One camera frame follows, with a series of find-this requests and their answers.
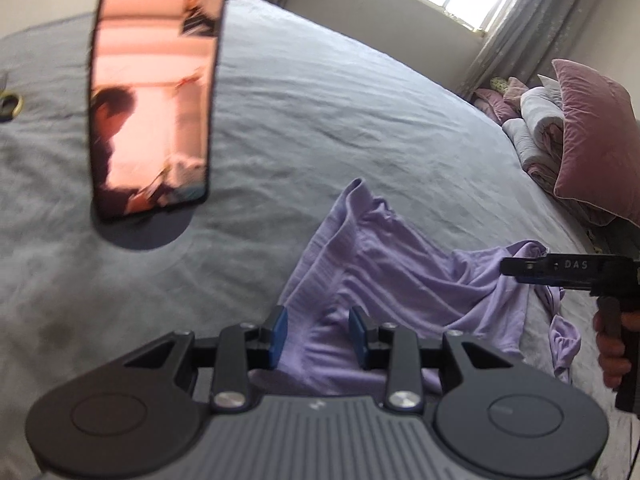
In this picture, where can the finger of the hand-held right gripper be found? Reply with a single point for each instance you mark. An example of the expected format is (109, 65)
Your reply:
(525, 268)

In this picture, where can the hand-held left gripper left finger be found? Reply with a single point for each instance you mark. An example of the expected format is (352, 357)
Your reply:
(280, 335)

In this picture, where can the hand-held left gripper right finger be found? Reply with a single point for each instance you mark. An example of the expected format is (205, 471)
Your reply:
(357, 337)

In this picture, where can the lilac knit top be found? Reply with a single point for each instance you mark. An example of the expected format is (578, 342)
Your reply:
(375, 270)

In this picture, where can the person's right hand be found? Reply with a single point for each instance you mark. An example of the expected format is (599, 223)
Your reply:
(610, 355)

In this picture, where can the large pink velvet pillow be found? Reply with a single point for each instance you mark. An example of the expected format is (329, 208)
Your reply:
(595, 135)

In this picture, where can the folded grey pink duvet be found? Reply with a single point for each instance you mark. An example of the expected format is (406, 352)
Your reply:
(535, 130)

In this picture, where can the round black phone stand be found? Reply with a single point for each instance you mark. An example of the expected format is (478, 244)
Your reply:
(150, 232)

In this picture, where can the small pink cushion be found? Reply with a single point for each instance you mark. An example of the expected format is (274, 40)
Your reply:
(492, 102)

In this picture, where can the bed with grey sheet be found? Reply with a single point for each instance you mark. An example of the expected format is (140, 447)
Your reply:
(350, 125)

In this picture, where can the grey curtain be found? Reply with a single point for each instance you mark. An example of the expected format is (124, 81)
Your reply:
(520, 25)

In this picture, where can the smartphone with reflective screen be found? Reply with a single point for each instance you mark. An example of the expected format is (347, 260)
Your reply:
(150, 110)

